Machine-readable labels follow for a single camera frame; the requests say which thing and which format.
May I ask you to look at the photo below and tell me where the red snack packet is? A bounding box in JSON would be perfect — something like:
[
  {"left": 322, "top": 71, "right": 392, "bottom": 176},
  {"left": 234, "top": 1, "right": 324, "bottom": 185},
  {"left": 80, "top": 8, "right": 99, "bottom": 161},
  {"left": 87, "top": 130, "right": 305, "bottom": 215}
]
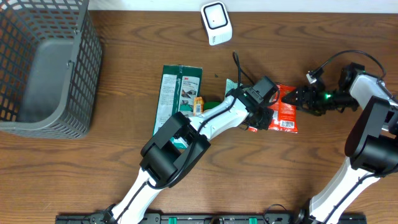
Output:
[{"left": 246, "top": 83, "right": 298, "bottom": 133}]

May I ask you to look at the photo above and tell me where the light teal wipes pack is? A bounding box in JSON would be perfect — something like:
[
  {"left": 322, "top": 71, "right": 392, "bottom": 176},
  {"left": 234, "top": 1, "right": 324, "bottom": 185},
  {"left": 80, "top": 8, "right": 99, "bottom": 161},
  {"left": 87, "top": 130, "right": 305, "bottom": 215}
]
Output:
[{"left": 224, "top": 79, "right": 243, "bottom": 98}]

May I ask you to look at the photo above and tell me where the green lid jar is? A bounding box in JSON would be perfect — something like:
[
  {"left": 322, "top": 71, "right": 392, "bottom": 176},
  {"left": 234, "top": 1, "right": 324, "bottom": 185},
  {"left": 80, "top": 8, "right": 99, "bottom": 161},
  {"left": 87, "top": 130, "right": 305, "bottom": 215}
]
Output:
[{"left": 203, "top": 101, "right": 221, "bottom": 111}]

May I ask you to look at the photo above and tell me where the small orange white carton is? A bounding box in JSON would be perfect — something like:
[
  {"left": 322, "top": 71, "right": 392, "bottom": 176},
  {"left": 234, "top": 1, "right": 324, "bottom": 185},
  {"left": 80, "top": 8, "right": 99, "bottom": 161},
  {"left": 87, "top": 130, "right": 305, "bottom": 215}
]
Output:
[{"left": 193, "top": 96, "right": 204, "bottom": 116}]

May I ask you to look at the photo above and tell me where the green white packet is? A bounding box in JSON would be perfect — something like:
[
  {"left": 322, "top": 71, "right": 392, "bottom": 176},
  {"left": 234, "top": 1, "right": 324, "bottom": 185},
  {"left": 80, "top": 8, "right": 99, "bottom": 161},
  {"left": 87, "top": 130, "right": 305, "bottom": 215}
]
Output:
[{"left": 153, "top": 65, "right": 203, "bottom": 133}]

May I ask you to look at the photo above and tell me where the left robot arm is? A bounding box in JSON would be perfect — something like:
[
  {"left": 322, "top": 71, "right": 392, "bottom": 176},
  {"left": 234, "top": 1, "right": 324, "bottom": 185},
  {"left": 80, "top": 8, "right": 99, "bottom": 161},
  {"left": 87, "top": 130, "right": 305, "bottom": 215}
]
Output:
[{"left": 100, "top": 77, "right": 279, "bottom": 223}]

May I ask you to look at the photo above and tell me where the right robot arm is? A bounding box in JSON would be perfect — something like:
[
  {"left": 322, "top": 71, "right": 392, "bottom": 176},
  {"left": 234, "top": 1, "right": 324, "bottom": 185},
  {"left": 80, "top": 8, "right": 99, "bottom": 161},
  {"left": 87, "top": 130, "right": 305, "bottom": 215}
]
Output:
[{"left": 282, "top": 62, "right": 397, "bottom": 223}]

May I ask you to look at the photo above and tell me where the white barcode scanner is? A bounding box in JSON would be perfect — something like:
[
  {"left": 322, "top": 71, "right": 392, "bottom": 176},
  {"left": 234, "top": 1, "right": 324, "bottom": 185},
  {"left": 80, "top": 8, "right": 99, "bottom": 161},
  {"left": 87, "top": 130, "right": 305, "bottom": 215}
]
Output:
[{"left": 200, "top": 1, "right": 233, "bottom": 46}]

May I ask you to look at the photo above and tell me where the grey plastic mesh basket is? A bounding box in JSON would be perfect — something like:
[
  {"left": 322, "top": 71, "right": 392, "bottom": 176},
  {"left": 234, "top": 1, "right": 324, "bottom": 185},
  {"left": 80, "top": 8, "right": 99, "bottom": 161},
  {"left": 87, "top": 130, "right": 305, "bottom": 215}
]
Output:
[{"left": 1, "top": 0, "right": 103, "bottom": 139}]

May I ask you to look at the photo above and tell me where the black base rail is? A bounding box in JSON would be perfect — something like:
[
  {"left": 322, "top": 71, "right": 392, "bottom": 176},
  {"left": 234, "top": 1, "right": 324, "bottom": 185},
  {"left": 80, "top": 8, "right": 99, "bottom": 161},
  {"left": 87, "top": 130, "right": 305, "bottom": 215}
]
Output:
[{"left": 55, "top": 212, "right": 368, "bottom": 224}]

